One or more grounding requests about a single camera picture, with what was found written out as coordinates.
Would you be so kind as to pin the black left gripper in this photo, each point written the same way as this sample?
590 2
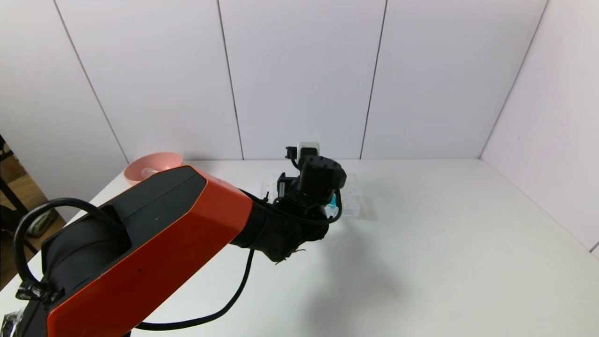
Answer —
281 186

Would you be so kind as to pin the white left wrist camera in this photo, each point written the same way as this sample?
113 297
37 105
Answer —
310 147

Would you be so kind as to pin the test tube with blue pigment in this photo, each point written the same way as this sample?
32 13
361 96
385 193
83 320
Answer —
332 201

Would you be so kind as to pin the clear plastic test tube rack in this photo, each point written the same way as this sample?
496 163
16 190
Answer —
353 201

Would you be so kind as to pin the orange and black left arm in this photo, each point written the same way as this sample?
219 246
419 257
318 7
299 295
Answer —
164 234

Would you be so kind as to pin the pink bowl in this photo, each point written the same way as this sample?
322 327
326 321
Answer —
140 166

